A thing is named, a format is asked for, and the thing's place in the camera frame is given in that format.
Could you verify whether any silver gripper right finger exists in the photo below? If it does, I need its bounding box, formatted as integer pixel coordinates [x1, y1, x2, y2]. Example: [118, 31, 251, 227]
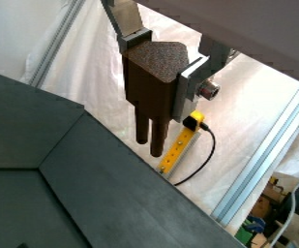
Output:
[173, 35, 231, 122]

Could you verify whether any aluminium frame rail left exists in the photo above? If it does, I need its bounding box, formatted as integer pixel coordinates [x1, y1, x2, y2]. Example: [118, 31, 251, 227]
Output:
[23, 0, 86, 87]

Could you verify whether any aluminium frame rail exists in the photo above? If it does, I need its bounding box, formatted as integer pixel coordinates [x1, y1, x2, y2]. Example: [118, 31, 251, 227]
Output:
[211, 88, 299, 227]
[23, 0, 86, 87]

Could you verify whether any aluminium frame rail right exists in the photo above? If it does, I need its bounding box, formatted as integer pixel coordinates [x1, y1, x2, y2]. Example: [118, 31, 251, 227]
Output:
[211, 88, 299, 227]

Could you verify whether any yellow sensor bracket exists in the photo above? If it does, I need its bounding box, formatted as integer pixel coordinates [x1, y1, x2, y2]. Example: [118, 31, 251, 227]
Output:
[157, 110, 205, 176]

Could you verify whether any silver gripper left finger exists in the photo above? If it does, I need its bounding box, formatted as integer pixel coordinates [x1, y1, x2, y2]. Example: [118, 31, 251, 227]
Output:
[101, 0, 153, 53]

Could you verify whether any black sensor cable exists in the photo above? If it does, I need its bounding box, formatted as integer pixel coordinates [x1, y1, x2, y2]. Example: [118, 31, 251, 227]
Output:
[173, 122, 218, 187]

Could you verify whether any brown three prong object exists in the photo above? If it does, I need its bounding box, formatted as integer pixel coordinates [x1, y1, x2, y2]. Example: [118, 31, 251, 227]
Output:
[122, 42, 190, 157]

